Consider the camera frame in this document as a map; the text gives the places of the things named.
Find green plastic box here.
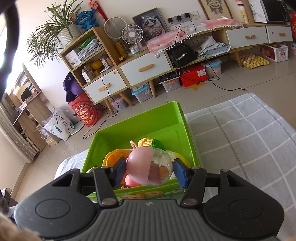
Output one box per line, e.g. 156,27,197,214
81,101,201,204

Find thick black cable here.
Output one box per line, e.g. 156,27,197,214
0,0,21,100

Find white wire fan guard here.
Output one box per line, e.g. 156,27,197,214
104,17,128,39

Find white box grey print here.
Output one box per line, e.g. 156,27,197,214
65,49,81,69

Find white wall sockets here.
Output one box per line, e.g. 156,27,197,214
167,10,200,25

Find yellow label bottle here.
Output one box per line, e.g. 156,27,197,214
236,0,250,24

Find tan fuzzy sleeve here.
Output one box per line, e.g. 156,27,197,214
0,213,43,241

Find red printed bucket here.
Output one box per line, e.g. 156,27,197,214
68,93,104,127

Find red cardboard box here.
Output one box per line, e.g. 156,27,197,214
180,64,208,88

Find small white carton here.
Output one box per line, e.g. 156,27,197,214
81,67,96,82

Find red knot ornament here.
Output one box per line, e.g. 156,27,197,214
89,0,109,21

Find framed cartoon face picture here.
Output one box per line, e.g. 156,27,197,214
199,0,233,20

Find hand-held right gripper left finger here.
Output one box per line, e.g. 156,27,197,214
25,157,127,208

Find stack of papers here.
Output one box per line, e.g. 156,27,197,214
77,37,104,62

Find black microwave oven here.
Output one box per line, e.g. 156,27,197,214
261,0,290,24

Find pile of white papers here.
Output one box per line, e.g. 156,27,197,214
200,36,231,57

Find yellow can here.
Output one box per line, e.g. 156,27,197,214
115,42,128,59

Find yellow egg tray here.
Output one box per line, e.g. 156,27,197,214
239,54,270,69

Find potted spider plant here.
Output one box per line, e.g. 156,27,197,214
25,0,87,62

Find clear bin black lid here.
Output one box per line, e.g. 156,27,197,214
159,71,181,92

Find grey checked blanket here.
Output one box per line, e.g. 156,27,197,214
54,93,296,241

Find white red storage crate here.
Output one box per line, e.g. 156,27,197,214
260,44,289,63

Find wooden desk shelf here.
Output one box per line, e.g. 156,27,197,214
0,64,55,160

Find wooden cabinet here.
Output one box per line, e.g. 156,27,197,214
60,22,294,115

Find framed cat picture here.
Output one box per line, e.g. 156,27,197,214
132,8,169,43

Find toy corn with green husk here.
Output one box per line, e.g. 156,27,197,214
137,137,165,150

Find clear bin blue lid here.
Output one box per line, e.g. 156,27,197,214
131,83,153,103

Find yellow toy fruit half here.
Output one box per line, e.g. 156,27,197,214
172,152,191,168

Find black power cable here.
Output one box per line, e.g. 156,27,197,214
83,72,121,139
171,14,246,92

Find white drawer wooden handle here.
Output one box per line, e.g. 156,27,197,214
120,49,173,87
225,26,269,45
83,68,127,105
265,25,293,43

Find clear bin pink contents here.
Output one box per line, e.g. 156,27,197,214
111,95,128,111

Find white printed shopping bag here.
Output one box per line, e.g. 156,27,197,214
43,109,72,142

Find blue brick figure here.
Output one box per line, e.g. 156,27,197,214
75,9,100,32

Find white paper bag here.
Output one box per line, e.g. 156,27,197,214
248,0,269,23

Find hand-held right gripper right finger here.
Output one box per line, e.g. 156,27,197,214
173,159,270,207

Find purple bag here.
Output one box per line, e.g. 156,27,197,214
63,71,84,102

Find pink tasselled cloth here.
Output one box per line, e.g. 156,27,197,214
147,19,244,57

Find black bag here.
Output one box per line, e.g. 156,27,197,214
166,44,198,69

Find clear bin colourful contents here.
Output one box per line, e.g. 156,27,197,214
205,59,222,77

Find pink clear capsule ball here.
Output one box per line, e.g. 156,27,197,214
126,147,174,186

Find white desk fan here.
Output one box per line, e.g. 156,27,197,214
121,24,143,44

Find white round floor base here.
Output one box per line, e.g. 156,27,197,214
69,120,85,136

